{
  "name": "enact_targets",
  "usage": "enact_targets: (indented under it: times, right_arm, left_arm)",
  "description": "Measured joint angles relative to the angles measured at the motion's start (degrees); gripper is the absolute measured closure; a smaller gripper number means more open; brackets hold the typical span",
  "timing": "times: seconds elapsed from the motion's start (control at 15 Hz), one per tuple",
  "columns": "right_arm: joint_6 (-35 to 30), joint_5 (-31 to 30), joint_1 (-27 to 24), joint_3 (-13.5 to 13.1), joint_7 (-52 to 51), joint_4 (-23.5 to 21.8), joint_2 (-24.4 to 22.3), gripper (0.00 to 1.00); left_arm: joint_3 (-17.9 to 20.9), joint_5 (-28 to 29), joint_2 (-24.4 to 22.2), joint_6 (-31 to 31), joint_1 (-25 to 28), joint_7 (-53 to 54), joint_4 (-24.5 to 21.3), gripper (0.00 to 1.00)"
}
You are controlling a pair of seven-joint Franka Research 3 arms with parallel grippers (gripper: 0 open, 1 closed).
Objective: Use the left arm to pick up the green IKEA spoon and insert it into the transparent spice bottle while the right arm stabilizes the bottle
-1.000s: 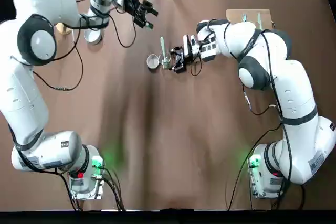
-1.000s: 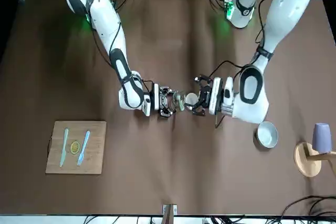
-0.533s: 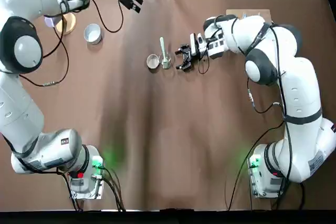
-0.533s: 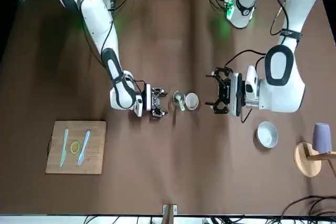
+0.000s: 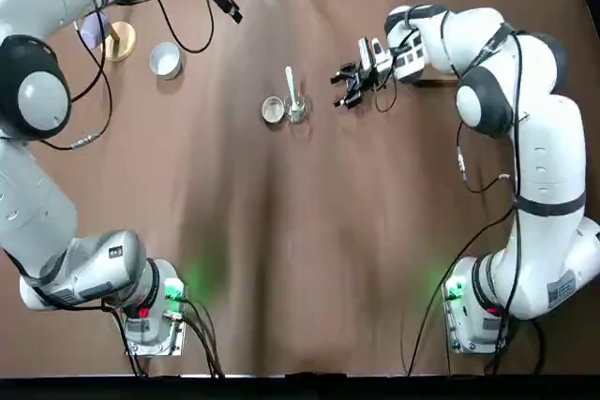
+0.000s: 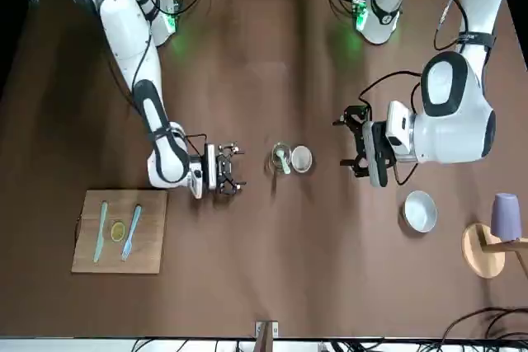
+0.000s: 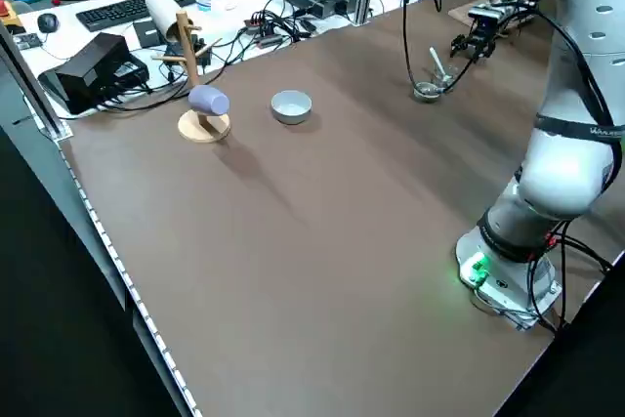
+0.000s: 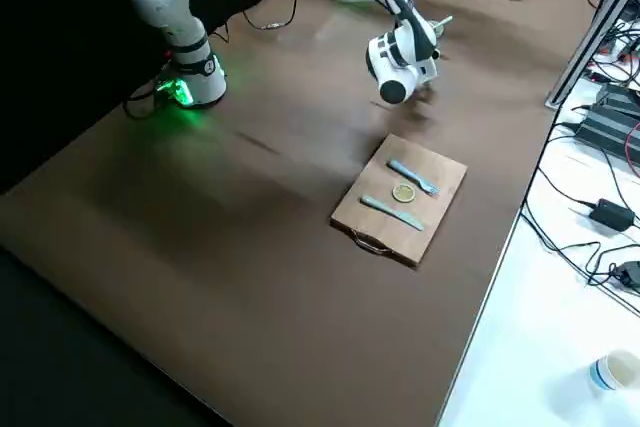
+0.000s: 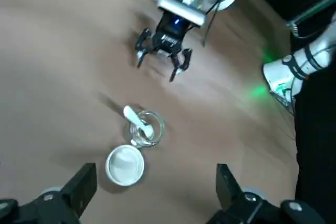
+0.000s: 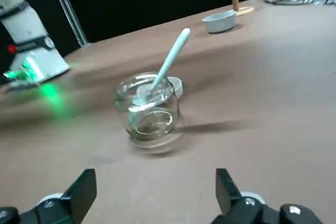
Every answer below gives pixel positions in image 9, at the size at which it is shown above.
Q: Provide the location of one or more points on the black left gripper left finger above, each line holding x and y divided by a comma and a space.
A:
65, 203

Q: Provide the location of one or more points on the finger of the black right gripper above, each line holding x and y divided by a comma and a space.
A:
145, 41
181, 61

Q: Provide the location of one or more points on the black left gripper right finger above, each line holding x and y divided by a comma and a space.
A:
231, 197

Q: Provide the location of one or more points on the transparent glass spice bottle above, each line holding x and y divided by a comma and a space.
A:
158, 129

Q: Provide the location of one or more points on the green plastic spoon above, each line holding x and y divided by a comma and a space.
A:
134, 117

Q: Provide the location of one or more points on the round grey bottle lid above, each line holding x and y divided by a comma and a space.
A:
125, 165

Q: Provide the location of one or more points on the aluminium frame bar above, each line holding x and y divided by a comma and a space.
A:
312, 10

